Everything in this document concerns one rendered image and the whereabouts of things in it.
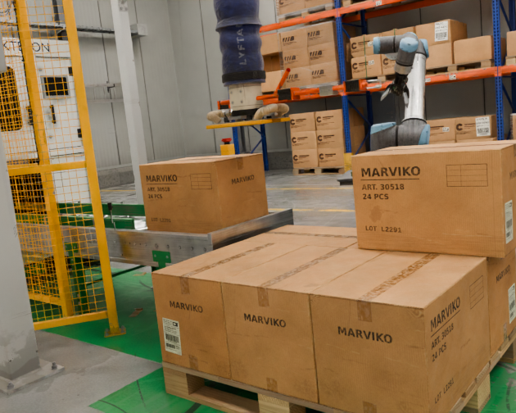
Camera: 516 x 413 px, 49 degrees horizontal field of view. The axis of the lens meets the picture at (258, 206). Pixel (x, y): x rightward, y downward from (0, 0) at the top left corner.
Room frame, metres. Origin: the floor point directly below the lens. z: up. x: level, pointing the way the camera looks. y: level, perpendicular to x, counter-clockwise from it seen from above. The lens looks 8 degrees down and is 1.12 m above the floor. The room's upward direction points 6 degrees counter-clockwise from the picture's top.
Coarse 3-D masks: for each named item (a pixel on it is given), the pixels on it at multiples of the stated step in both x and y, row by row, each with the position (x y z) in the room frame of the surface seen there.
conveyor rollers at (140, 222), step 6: (108, 216) 4.13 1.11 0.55; (114, 216) 4.07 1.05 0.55; (120, 216) 4.10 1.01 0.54; (126, 216) 4.04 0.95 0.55; (132, 216) 3.98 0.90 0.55; (138, 216) 4.00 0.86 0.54; (144, 216) 3.94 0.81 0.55; (138, 222) 3.68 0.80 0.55; (144, 222) 3.70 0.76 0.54; (138, 228) 3.45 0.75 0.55; (144, 228) 3.47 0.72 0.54
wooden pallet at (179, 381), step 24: (504, 360) 2.28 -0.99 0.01; (168, 384) 2.30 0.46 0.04; (192, 384) 2.25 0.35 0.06; (240, 384) 2.04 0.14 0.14; (480, 384) 1.92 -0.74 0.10; (216, 408) 2.13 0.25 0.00; (240, 408) 2.07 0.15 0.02; (264, 408) 1.97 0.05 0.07; (288, 408) 1.90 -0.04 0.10; (312, 408) 1.83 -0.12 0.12; (456, 408) 1.73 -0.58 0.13; (480, 408) 1.91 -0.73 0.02
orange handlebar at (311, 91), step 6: (342, 84) 2.63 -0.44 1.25; (366, 84) 2.58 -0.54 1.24; (300, 90) 2.75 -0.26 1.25; (306, 90) 2.73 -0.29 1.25; (312, 90) 2.71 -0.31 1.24; (318, 90) 2.69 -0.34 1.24; (258, 96) 2.88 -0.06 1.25; (264, 96) 2.85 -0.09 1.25; (270, 96) 2.83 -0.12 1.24; (276, 96) 2.82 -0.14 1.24; (222, 102) 2.99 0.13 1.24; (228, 102) 2.97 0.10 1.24
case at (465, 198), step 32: (352, 160) 2.36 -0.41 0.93; (384, 160) 2.27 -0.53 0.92; (416, 160) 2.18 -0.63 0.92; (448, 160) 2.11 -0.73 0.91; (480, 160) 2.03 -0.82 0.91; (512, 160) 2.10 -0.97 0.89; (384, 192) 2.27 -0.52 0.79; (416, 192) 2.19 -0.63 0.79; (448, 192) 2.11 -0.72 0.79; (480, 192) 2.04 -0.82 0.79; (512, 192) 2.09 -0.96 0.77; (384, 224) 2.28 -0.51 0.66; (416, 224) 2.19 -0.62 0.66; (448, 224) 2.11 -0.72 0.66; (480, 224) 2.04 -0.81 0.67; (512, 224) 2.08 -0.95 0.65
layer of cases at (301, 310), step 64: (256, 256) 2.40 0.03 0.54; (320, 256) 2.29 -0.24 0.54; (384, 256) 2.18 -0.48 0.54; (448, 256) 2.09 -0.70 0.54; (512, 256) 2.29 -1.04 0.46; (192, 320) 2.18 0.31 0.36; (256, 320) 1.97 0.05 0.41; (320, 320) 1.79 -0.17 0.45; (384, 320) 1.64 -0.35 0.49; (448, 320) 1.71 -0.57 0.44; (512, 320) 2.27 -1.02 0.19; (256, 384) 1.99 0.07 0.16; (320, 384) 1.81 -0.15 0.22; (384, 384) 1.65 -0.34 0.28; (448, 384) 1.69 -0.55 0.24
